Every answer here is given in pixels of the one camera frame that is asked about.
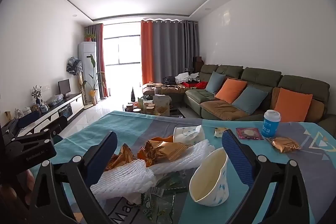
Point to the teal grey printed blanket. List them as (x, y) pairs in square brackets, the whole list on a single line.
[(136, 124)]

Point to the white black media cabinet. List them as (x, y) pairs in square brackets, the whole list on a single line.
[(71, 106)]

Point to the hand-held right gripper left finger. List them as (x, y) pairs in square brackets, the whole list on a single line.
[(102, 155)]

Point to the green brown sectional sofa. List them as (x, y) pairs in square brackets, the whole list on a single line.
[(262, 77)]

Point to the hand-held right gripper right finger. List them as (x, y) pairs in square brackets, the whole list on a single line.
[(236, 158)]

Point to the black pointed bag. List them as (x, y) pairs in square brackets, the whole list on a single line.
[(132, 95)]

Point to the black clothes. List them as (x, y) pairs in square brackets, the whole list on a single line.
[(169, 79)]

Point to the clear wrapper with barcode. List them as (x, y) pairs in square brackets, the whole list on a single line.
[(157, 191)]

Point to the wide orange grey curtain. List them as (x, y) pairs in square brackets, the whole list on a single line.
[(170, 50)]

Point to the gold foil wrapper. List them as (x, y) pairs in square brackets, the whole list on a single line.
[(119, 158), (284, 145), (165, 151)]

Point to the beige snack box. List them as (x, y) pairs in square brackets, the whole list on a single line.
[(161, 106)]

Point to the pile of white clothes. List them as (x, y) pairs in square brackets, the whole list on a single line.
[(183, 77)]

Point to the white standing air conditioner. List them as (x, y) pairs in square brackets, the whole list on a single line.
[(88, 66)]

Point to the red flat packet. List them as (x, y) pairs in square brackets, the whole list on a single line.
[(249, 133)]

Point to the narrow grey orange curtain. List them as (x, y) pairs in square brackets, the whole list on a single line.
[(99, 61)]

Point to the orange peel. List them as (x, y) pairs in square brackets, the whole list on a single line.
[(162, 139)]

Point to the red cloth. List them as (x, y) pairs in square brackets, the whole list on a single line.
[(200, 85)]

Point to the white paper cup blue print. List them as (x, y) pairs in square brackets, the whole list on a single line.
[(187, 134), (207, 184)]

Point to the brown stacked boxes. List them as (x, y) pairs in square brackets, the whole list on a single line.
[(197, 62)]

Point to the green snack wrapper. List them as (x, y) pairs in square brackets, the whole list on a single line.
[(168, 207)]

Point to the window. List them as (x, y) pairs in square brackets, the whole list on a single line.
[(126, 50)]

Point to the small green yellow packet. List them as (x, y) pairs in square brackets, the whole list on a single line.
[(220, 132)]

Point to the blue cushion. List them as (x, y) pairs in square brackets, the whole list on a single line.
[(249, 99), (216, 82)]

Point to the white porcelain jar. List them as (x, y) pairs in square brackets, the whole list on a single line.
[(26, 110)]

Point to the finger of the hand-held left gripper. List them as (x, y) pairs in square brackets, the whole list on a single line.
[(59, 124), (29, 119)]

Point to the small potted plant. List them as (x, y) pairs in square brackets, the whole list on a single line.
[(89, 36)]

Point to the orange cushion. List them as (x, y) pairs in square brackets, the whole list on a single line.
[(231, 90), (292, 104)]

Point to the tall leafy plant yellow pot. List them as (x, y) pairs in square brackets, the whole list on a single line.
[(92, 96)]

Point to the covered standing fan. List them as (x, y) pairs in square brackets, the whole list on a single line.
[(74, 65)]

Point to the cluttered coffee table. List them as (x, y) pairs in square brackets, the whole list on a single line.
[(181, 111)]

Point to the black monitor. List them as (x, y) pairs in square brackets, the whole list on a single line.
[(64, 86)]

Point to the blue cup white lid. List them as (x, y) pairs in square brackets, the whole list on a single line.
[(271, 125)]

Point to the blue vase with twigs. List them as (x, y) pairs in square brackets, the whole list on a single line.
[(36, 94)]

